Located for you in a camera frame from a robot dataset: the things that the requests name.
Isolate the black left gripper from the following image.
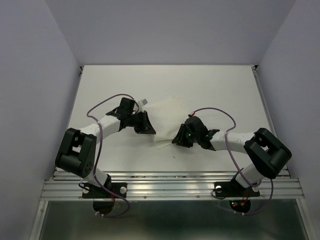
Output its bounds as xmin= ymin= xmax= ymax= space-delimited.
xmin=127 ymin=110 xmax=156 ymax=135

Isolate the white cloth napkin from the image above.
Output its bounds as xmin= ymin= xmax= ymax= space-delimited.
xmin=144 ymin=97 xmax=188 ymax=150

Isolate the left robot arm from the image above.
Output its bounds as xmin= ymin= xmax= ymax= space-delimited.
xmin=55 ymin=94 xmax=156 ymax=200

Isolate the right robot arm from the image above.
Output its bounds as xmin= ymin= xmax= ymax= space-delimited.
xmin=172 ymin=116 xmax=292 ymax=199

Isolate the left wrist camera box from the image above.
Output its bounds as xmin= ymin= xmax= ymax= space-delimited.
xmin=136 ymin=98 xmax=148 ymax=113

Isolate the aluminium front rail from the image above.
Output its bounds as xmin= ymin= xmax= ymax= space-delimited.
xmin=40 ymin=170 xmax=305 ymax=201

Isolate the aluminium rail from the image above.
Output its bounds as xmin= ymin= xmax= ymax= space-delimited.
xmin=250 ymin=65 xmax=291 ymax=178
xmin=40 ymin=170 xmax=305 ymax=201

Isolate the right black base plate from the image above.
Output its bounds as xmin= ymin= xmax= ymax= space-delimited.
xmin=212 ymin=181 xmax=260 ymax=199

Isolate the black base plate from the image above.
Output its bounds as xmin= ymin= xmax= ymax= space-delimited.
xmin=212 ymin=181 xmax=260 ymax=199
xmin=81 ymin=182 xmax=128 ymax=199

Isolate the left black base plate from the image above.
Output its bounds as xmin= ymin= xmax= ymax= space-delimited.
xmin=81 ymin=182 xmax=128 ymax=199

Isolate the aluminium right side rail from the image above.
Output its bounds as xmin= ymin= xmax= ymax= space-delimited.
xmin=250 ymin=65 xmax=291 ymax=178

